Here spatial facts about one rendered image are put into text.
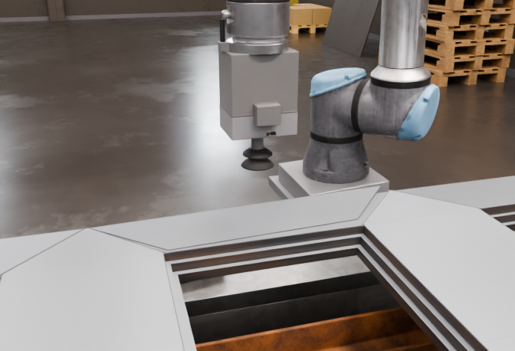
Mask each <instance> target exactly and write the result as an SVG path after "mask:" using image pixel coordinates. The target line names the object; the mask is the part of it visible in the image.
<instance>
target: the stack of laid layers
mask: <svg viewBox="0 0 515 351"><path fill-rule="evenodd" d="M387 193H388V192H379V193H376V194H375V196H374V197H373V199H372V200H371V202H370V203H369V204H368V206H367V207H366V209H365V210H364V212H363V213H362V214H361V216H360V217H359V219H358V220H353V221H345V222H340V223H335V224H330V225H321V226H316V227H311V228H302V229H297V230H293V231H284V232H279V233H274V234H269V235H260V236H255V237H250V238H242V239H237V240H232V241H223V242H218V243H214V244H204V245H199V246H195V247H190V248H181V249H176V250H171V251H167V250H164V249H161V248H156V247H153V246H150V245H147V244H142V243H139V242H136V241H131V240H128V239H125V238H122V239H124V240H127V241H131V242H134V243H137V244H141V245H143V246H146V247H148V248H153V249H156V250H158V251H162V252H163V254H164V258H165V261H166V267H167V271H168V275H169V282H170V285H171V289H172V295H173V300H174V303H175V309H176V313H177V317H178V321H179V327H180V331H181V334H182V341H183V345H184V349H185V351H196V348H195V342H194V339H193V335H192V330H191V327H190V323H189V317H188V314H187V310H186V307H185V301H184V298H183V295H182V289H181V286H180V283H182V282H186V281H192V280H201V279H206V278H212V277H221V276H226V275H232V274H241V273H246V272H251V271H260V270H266V269H271V268H276V267H286V266H291V265H296V264H305V263H310V262H316V261H325V260H330V259H336V258H345V257H350V256H356V255H357V256H358V257H359V258H360V260H361V261H362V262H363V263H364V264H365V266H367V267H368V269H370V271H371V272H372V273H373V274H374V275H375V277H376V278H377V279H378V280H379V281H380V283H381V284H382V285H383V286H384V287H385V289H386V290H387V291H388V292H389V293H390V294H391V295H392V296H393V297H394V298H395V300H396V301H397V302H398V303H399V304H400V306H401V307H402V308H403V309H404V310H405V312H406V313H407V314H408V315H409V316H410V317H411V318H412V319H413V320H414V321H415V323H416V324H417V325H418V326H419V327H420V329H421V330H422V331H423V332H424V333H425V335H426V336H427V337H428V338H429V339H430V340H431V341H432V342H433V343H434V345H435V346H436V347H437V348H438V349H439V350H440V351H487V350H486V349H485V348H484V347H483V346H482V345H481V344H480V343H479V342H478V341H477V340H476V339H475V338H474V337H473V336H472V335H471V334H470V333H469V332H468V331H467V330H466V329H465V328H464V327H463V326H462V325H461V324H460V323H459V322H458V321H457V320H456V319H455V318H454V317H453V315H452V314H451V313H450V312H449V311H448V310H447V309H446V308H445V307H444V306H443V305H442V304H441V303H440V302H439V301H438V300H437V299H436V298H435V297H434V296H433V295H432V294H431V293H430V292H429V291H428V290H427V289H426V288H425V287H424V286H423V285H422V284H421V283H420V282H419V281H418V280H417V279H416V278H415V277H414V276H413V275H412V274H411V273H410V272H409V271H408V270H407V269H406V268H405V267H404V266H403V265H402V264H401V263H400V262H399V261H398V260H397V259H396V258H395V257H394V256H393V255H392V254H391V253H390V251H389V250H388V249H387V248H386V247H385V246H384V245H383V244H382V243H381V242H380V241H379V240H378V239H377V238H376V237H375V236H374V235H373V234H372V233H371V232H370V231H369V230H368V229H367V228H366V227H365V226H364V225H363V222H364V221H365V220H366V219H367V218H368V217H369V215H370V214H371V213H372V211H373V210H374V209H375V207H376V206H377V205H378V204H379V203H380V202H381V200H382V199H383V198H384V196H385V195H386V194H387ZM481 210H482V211H483V212H485V213H487V214H488V215H490V216H491V217H493V218H495V219H496V220H498V221H499V222H500V223H502V224H503V225H505V226H507V227H508V228H509V229H511V230H512V231H515V205H507V206H500V207H495V208H485V209H481ZM115 237H117V236H115ZM118 238H120V237H118Z"/></svg>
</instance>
